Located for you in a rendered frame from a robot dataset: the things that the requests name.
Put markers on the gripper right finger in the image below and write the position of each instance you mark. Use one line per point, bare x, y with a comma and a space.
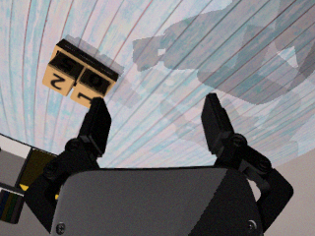
231, 150

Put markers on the tan wooden number cube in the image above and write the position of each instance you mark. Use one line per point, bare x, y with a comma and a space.
61, 73
89, 85

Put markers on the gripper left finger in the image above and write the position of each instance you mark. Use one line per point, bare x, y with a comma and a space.
80, 153

